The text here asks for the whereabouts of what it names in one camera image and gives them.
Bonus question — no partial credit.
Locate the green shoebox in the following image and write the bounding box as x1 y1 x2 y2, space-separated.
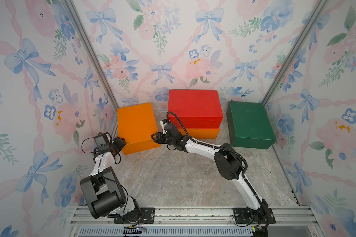
226 101 276 149

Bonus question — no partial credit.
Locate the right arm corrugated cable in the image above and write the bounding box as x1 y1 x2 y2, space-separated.
166 111 265 208

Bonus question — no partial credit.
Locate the right corner aluminium post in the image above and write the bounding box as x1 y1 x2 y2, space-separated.
262 0 329 106

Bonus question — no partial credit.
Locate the left corner aluminium post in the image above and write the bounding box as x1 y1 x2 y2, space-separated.
61 0 119 111

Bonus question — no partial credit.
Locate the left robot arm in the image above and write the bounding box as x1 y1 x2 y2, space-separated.
80 132 143 224

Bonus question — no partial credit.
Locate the right connector board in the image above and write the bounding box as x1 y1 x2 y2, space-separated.
251 226 269 237

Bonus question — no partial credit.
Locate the orange shoebox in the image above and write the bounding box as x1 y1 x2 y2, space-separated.
186 128 220 139
118 103 160 155

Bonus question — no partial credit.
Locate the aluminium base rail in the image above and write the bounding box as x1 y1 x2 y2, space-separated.
65 206 325 237

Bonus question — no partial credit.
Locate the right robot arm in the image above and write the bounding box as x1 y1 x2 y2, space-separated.
151 119 275 226

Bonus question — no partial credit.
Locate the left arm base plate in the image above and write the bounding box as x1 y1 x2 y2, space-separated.
114 207 155 224

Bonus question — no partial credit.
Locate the corner aluminium post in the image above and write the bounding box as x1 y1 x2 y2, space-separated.
61 0 119 111
262 0 329 106

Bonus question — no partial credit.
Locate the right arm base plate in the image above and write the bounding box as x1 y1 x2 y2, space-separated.
232 207 276 225

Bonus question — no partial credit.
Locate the red shoebox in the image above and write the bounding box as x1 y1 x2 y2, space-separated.
168 90 223 129

